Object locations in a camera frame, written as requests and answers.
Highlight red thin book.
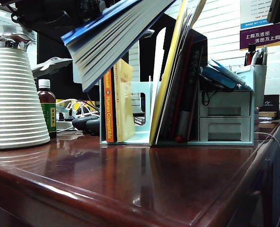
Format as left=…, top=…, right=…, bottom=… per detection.
left=169, top=35, right=194, bottom=140

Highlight white power strip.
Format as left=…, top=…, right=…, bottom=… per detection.
left=56, top=111, right=75, bottom=130

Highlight white model aircraft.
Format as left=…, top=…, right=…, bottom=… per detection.
left=32, top=56, right=73, bottom=79

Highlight teal notebook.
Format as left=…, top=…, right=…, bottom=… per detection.
left=200, top=66, right=237, bottom=90

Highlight light blue booklet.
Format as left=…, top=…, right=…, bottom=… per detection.
left=207, top=59, right=253, bottom=92

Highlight thin white charging cable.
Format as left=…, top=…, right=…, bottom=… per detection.
left=254, top=132, right=280, bottom=227

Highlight black cable loop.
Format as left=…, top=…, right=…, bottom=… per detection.
left=200, top=91, right=218, bottom=106

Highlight light blue desktop bookshelf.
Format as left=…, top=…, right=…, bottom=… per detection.
left=99, top=63, right=255, bottom=146

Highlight orange Human Compatible book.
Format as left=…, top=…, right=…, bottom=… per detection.
left=103, top=68, right=118, bottom=143

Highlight white window blinds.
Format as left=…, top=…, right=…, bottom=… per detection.
left=128, top=0, right=280, bottom=114

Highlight white tube with red cap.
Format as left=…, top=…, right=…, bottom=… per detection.
left=175, top=110, right=191, bottom=143

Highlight yellow paperback book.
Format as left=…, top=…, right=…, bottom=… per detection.
left=113, top=58, right=136, bottom=142

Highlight blue grey pen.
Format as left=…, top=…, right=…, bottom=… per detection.
left=261, top=46, right=268, bottom=65

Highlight small black box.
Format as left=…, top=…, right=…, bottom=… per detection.
left=262, top=94, right=280, bottom=113

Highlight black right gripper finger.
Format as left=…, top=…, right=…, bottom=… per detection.
left=267, top=0, right=280, bottom=24

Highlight white organizer drawer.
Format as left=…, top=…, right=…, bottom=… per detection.
left=199, top=91, right=251, bottom=117
left=199, top=117, right=251, bottom=142

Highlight brown bottle with green label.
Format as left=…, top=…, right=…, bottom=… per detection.
left=37, top=79, right=57, bottom=139

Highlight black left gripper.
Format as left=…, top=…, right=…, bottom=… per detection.
left=0, top=0, right=107, bottom=32

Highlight yellow file folder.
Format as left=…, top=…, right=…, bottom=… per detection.
left=149, top=0, right=190, bottom=146

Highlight white and purple wall poster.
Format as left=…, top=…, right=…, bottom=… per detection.
left=239, top=0, right=280, bottom=51

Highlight black upright panel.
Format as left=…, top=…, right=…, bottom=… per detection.
left=139, top=13, right=209, bottom=83

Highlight leaning folders and books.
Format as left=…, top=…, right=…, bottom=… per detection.
left=158, top=0, right=208, bottom=142

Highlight dark book with Chinese title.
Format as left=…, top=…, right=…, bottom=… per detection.
left=177, top=40, right=208, bottom=140

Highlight black computer mouse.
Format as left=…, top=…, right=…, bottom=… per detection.
left=72, top=115, right=101, bottom=136

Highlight white curved sheet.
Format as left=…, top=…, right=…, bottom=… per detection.
left=151, top=27, right=167, bottom=107

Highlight grey rectangular card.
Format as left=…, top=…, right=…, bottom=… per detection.
left=72, top=56, right=84, bottom=84

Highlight white pen cup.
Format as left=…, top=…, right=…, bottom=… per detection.
left=250, top=64, right=267, bottom=108

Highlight black computer monitor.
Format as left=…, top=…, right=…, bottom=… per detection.
left=37, top=30, right=100, bottom=101

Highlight tan flat book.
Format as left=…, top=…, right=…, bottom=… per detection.
left=258, top=111, right=278, bottom=119

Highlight white ribbed thermos jug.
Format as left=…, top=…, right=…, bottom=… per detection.
left=0, top=32, right=51, bottom=151

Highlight blue book with white circles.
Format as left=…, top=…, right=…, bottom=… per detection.
left=61, top=0, right=178, bottom=93

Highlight white tangled cable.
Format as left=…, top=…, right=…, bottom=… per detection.
left=56, top=98, right=100, bottom=119

